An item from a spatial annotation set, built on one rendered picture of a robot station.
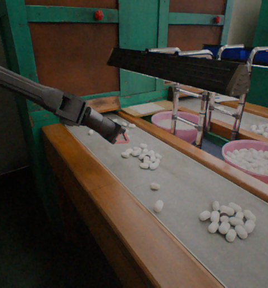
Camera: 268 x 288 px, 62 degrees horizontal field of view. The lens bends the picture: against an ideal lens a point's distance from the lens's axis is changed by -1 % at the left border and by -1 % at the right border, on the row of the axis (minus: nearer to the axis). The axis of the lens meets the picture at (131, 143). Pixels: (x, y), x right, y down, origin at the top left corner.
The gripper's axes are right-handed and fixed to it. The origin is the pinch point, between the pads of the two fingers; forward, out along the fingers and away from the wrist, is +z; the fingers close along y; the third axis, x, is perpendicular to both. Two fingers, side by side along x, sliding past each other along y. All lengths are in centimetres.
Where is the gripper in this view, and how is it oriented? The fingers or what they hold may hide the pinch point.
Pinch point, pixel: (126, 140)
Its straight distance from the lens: 81.4
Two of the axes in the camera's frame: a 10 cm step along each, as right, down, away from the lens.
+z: 6.4, 4.0, 6.5
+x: -5.5, 8.4, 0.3
